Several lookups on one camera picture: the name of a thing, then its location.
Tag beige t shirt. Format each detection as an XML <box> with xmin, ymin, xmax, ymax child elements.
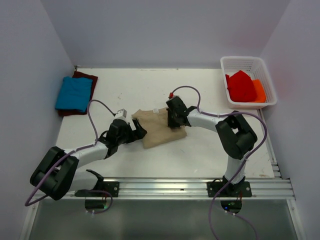
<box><xmin>131</xmin><ymin>108</ymin><xmax>187</xmax><ymax>149</ymax></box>

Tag blue t shirt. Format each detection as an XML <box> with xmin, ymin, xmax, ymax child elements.
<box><xmin>55</xmin><ymin>76</ymin><xmax>93</xmax><ymax>113</ymax></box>

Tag maroon t shirt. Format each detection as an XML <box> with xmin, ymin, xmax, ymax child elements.
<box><xmin>57</xmin><ymin>71</ymin><xmax>98</xmax><ymax>117</ymax></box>

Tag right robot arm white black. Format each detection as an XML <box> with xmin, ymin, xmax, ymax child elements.
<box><xmin>166</xmin><ymin>95</ymin><xmax>258</xmax><ymax>197</ymax></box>

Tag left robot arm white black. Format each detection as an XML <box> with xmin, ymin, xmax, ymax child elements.
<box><xmin>30</xmin><ymin>119</ymin><xmax>148</xmax><ymax>201</ymax></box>

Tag red t shirt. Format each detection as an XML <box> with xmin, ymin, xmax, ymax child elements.
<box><xmin>225</xmin><ymin>70</ymin><xmax>257</xmax><ymax>103</ymax></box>

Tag orange t shirt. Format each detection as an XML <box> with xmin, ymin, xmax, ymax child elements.
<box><xmin>252</xmin><ymin>79</ymin><xmax>267</xmax><ymax>103</ymax></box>

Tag white plastic basket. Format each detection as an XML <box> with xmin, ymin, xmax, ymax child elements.
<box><xmin>220</xmin><ymin>56</ymin><xmax>277</xmax><ymax>109</ymax></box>

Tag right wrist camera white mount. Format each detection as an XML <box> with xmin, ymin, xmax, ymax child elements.
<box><xmin>168</xmin><ymin>92</ymin><xmax>180</xmax><ymax>100</ymax></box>

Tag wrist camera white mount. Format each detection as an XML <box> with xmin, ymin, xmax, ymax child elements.
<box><xmin>168</xmin><ymin>92</ymin><xmax>180</xmax><ymax>100</ymax></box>
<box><xmin>114</xmin><ymin>108</ymin><xmax>128</xmax><ymax>123</ymax></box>

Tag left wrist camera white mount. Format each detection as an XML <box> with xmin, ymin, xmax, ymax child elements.
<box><xmin>114</xmin><ymin>108</ymin><xmax>128</xmax><ymax>123</ymax></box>

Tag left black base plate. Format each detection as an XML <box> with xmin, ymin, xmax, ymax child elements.
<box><xmin>74</xmin><ymin>181</ymin><xmax>120</xmax><ymax>198</ymax></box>

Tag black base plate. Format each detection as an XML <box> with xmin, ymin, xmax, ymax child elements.
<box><xmin>206</xmin><ymin>178</ymin><xmax>253</xmax><ymax>198</ymax></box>
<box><xmin>74</xmin><ymin>181</ymin><xmax>120</xmax><ymax>198</ymax></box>

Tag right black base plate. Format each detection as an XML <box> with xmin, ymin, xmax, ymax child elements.
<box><xmin>206</xmin><ymin>178</ymin><xmax>253</xmax><ymax>198</ymax></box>

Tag aluminium mounting rail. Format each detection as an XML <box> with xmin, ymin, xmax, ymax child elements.
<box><xmin>34</xmin><ymin>176</ymin><xmax>294</xmax><ymax>201</ymax></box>

